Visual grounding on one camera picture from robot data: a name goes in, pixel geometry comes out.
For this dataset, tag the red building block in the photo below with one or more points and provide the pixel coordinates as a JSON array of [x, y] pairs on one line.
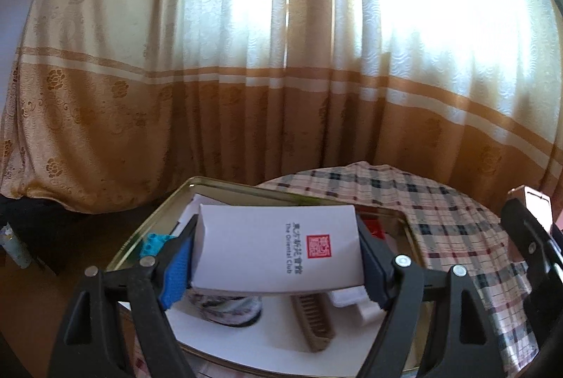
[[378, 227]]

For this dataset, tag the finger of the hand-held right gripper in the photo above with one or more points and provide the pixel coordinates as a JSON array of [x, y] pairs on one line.
[[528, 241]]

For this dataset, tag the gold metal tin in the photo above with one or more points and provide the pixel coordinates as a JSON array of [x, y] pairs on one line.
[[228, 187]]

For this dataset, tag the white box with red label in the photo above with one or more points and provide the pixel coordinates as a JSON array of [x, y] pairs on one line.
[[264, 246]]

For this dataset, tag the brown wooden comb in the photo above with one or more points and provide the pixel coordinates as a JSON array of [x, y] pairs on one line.
[[314, 325]]

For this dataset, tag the cream and orange curtain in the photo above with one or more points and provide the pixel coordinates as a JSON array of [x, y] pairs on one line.
[[220, 52]]

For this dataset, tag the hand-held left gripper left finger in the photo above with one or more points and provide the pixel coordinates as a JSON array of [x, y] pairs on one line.
[[178, 272]]

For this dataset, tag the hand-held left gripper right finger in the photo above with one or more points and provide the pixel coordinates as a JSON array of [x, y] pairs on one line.
[[374, 272]]

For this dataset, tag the white power adapter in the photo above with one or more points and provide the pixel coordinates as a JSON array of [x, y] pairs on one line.
[[352, 299]]

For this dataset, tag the grey mottled round object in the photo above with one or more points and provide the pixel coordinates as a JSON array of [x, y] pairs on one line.
[[228, 310]]

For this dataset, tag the dark low furniture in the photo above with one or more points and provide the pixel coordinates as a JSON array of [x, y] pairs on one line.
[[48, 228]]

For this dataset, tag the copper coloured box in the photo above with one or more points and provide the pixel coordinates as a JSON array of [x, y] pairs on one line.
[[539, 206]]

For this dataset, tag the blue building block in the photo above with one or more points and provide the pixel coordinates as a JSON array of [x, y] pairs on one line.
[[154, 245]]

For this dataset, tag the pale blue bottle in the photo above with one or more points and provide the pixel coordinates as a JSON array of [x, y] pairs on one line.
[[15, 248]]

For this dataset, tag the plaid tablecloth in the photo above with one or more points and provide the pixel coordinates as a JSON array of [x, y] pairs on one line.
[[440, 206]]

